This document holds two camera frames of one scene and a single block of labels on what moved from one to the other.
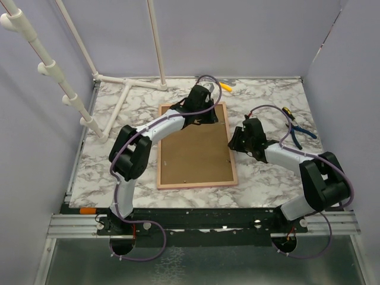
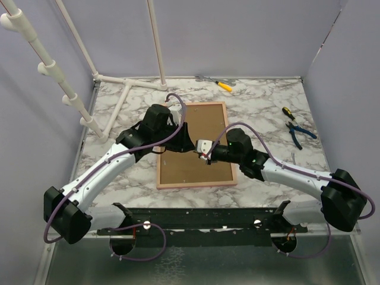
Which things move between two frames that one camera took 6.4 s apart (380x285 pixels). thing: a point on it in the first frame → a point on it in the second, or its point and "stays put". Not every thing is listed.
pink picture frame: [197, 156] stays put
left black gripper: [212, 117] → [184, 142]
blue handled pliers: [293, 129] stays put
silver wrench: [228, 82] stays put
